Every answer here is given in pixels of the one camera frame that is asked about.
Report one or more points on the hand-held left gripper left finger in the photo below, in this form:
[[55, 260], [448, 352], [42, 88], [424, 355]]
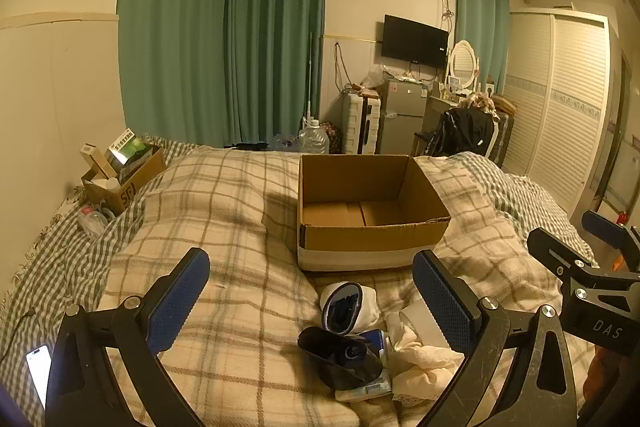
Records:
[[180, 299]]

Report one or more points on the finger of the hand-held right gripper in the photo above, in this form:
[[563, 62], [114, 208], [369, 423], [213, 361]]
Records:
[[602, 227], [555, 254]]

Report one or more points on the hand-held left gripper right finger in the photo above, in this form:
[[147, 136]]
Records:
[[445, 302]]

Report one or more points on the person's right forearm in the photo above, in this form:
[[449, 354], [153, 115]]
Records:
[[600, 379]]

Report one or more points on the cream cloth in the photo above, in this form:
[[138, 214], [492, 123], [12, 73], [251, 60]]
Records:
[[425, 367]]

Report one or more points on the white sock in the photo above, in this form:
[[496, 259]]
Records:
[[370, 307]]

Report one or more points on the beige plaid blanket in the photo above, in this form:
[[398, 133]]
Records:
[[240, 247]]

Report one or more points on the large open cardboard box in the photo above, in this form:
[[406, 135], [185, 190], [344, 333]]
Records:
[[372, 237]]

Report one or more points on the tissue packet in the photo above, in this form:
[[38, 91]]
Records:
[[367, 389]]

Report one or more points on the clear plastic bottle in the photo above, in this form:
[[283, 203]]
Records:
[[92, 221]]

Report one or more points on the black sock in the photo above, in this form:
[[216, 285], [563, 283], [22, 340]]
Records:
[[340, 357]]

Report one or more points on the small cardboard box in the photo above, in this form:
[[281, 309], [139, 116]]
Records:
[[127, 184]]

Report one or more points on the white slatted wardrobe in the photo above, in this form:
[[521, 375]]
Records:
[[555, 107]]

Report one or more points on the black jacket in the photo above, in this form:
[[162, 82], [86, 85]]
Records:
[[462, 129]]

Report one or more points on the smartphone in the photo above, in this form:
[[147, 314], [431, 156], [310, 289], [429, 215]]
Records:
[[39, 369]]

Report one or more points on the green and white carton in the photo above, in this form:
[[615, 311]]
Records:
[[127, 149]]

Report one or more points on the white dressing table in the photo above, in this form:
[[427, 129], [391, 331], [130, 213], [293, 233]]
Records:
[[445, 104]]

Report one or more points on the grey small fridge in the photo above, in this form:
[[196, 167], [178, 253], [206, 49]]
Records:
[[402, 114]]

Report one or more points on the white suitcase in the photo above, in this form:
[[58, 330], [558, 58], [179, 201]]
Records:
[[359, 124]]

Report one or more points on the large clear water jug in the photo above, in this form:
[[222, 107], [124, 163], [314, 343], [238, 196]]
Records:
[[313, 138]]

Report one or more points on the white oval mirror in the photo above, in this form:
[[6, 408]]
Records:
[[462, 63]]

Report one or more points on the narrow green curtain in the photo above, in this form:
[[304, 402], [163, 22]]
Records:
[[480, 22]]

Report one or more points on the white pole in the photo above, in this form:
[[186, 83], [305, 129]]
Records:
[[310, 74]]

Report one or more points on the black wall television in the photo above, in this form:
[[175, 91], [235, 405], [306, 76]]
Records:
[[414, 41]]

